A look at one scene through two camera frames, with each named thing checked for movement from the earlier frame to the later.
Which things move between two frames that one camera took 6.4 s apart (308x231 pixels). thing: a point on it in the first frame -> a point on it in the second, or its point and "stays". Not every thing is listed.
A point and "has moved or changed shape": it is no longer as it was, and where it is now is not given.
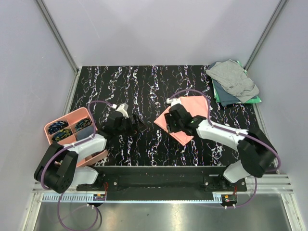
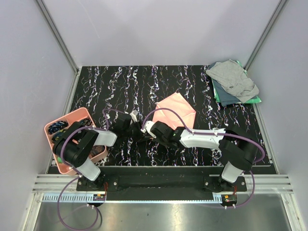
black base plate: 161,183 stays
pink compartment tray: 72,127 stays
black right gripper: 169,119 -> 158,139
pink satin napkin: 196,106 has moved or changed shape
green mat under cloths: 255,99 stays
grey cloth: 233,78 stays
